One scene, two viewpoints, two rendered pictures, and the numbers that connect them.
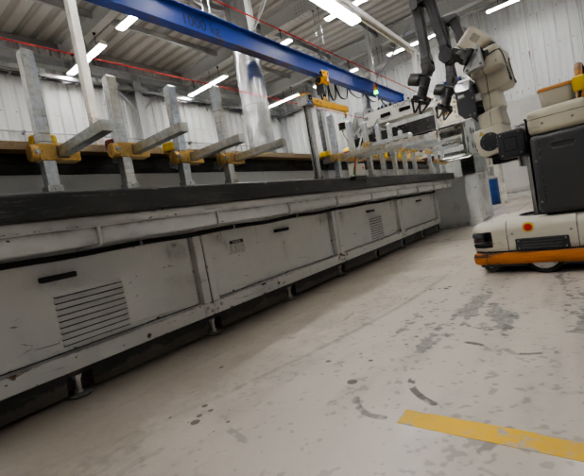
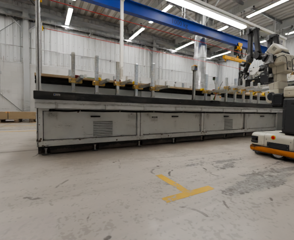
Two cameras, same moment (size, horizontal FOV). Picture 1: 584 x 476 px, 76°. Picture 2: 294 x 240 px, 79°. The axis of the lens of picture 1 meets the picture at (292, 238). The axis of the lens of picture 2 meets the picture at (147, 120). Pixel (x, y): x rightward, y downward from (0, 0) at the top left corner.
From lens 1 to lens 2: 0.83 m
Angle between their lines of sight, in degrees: 22
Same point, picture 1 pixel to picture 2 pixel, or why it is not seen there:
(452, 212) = not seen: hidden behind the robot
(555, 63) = not seen: outside the picture
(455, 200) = not seen: hidden behind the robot
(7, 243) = (83, 105)
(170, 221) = (127, 106)
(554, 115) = not seen: outside the picture
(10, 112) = (107, 53)
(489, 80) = (277, 68)
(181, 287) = (131, 128)
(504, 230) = (263, 136)
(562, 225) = (287, 140)
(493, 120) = (274, 87)
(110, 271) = (109, 117)
